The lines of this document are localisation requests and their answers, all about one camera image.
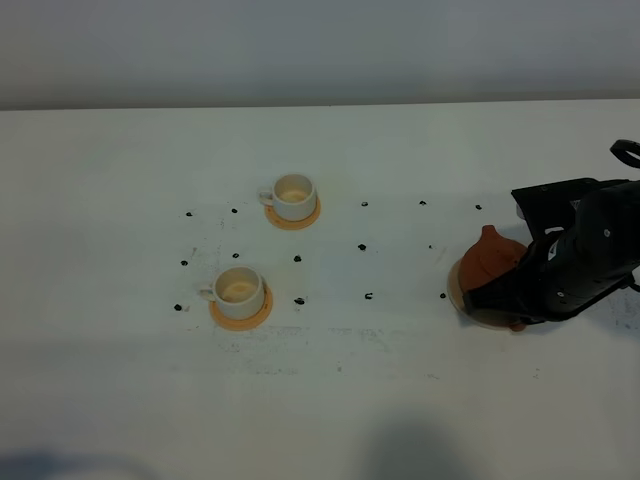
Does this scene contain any white teacup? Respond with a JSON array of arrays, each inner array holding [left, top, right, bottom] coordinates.
[[258, 174, 317, 222], [197, 266, 265, 320]]

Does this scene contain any white near teacup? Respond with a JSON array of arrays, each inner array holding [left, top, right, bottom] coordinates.
[[197, 266, 265, 320]]

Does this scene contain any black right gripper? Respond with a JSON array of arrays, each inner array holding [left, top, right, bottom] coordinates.
[[462, 232, 638, 325]]

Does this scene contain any orange far coaster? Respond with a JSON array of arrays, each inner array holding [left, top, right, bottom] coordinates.
[[264, 197, 321, 232]]

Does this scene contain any orange coaster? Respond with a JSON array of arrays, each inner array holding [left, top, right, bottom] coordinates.
[[208, 285, 274, 332], [264, 197, 321, 232]]

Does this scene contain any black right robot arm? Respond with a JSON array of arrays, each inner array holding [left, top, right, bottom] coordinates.
[[455, 178, 639, 330]]

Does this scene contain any brown clay teapot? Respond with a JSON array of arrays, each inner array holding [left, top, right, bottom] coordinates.
[[459, 225, 527, 332]]

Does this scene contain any beige round teapot coaster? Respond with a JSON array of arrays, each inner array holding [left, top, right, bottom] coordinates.
[[447, 260, 510, 331]]

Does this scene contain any orange near coaster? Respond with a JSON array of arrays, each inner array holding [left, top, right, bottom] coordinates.
[[208, 285, 274, 332]]

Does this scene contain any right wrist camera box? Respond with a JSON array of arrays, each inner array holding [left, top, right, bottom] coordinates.
[[511, 178, 601, 241]]

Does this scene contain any white far teacup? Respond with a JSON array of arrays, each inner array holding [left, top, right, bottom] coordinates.
[[258, 174, 317, 222]]

